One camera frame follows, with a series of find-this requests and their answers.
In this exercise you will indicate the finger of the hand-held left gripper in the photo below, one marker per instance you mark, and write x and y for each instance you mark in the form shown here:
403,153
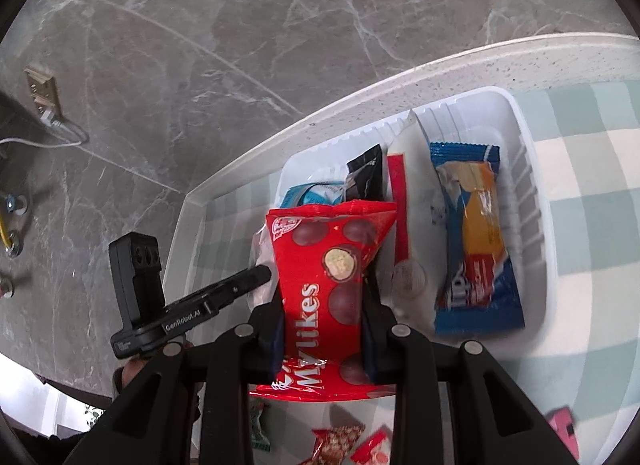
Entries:
240,281

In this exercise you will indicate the green white snack packet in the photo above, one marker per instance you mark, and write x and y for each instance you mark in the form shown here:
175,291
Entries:
259,432

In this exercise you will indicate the clear white snack packet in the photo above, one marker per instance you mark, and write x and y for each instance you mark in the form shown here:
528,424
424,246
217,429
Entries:
262,250

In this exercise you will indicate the red patterned candy packet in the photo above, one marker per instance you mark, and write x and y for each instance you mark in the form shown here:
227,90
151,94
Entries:
336,445

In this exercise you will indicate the pink snack packet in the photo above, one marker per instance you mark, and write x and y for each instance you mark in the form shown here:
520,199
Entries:
562,425

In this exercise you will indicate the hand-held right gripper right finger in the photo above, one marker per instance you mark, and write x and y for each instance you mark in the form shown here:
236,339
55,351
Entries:
369,355

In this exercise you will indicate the blue orange snack packet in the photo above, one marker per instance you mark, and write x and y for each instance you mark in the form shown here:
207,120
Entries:
480,245

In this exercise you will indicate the small black snack packet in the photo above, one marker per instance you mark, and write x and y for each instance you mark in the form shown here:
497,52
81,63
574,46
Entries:
365,172

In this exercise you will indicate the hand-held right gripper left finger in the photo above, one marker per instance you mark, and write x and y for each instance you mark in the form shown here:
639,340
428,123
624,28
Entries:
277,345

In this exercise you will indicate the person's left hand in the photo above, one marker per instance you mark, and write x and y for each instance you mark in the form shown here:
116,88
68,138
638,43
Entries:
129,376

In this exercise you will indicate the large white snack bag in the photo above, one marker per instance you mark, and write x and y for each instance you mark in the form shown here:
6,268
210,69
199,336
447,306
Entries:
420,205

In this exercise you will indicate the gold wall socket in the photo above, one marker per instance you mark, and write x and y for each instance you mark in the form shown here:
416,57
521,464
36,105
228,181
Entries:
40,90

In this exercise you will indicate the small red snack packet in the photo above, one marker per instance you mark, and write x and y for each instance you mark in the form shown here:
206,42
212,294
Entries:
375,450

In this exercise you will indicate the blue white snack packet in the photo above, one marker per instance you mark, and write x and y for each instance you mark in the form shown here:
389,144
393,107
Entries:
310,193

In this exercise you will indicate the white plastic tray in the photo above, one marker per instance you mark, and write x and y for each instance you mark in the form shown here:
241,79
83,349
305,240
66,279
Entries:
520,170

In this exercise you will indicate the red chocolate ball packet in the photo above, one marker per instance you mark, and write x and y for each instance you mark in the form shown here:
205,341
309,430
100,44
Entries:
325,285

